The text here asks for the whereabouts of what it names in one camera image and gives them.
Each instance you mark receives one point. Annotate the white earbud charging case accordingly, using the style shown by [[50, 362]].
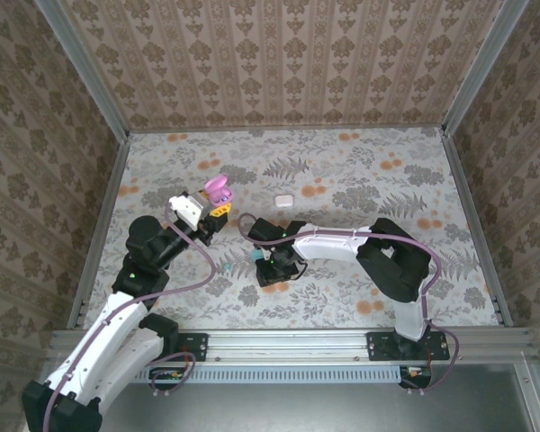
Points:
[[283, 201]]

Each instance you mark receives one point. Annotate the grey metal sheet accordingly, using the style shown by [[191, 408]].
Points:
[[297, 409]]

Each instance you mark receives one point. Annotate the aluminium frame side rail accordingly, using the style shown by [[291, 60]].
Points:
[[103, 220], [465, 193]]

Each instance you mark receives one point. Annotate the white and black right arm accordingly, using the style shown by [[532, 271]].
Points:
[[328, 245]]

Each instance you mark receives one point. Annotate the aluminium extrusion beam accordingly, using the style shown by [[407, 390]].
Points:
[[288, 346]]

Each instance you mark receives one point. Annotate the floral tablecloth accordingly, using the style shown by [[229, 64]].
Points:
[[324, 180]]

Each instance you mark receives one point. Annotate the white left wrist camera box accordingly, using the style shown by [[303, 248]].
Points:
[[186, 209]]

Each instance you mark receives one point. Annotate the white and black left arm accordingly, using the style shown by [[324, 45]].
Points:
[[112, 328]]

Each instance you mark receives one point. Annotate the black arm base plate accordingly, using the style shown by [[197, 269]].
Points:
[[382, 346], [193, 346]]

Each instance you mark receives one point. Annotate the teal earbud charging case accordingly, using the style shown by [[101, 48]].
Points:
[[256, 256]]

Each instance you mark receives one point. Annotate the aluminium frame post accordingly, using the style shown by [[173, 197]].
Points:
[[85, 72], [481, 72]]

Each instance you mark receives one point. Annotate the pink earbud charging case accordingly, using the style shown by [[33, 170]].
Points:
[[213, 186]]

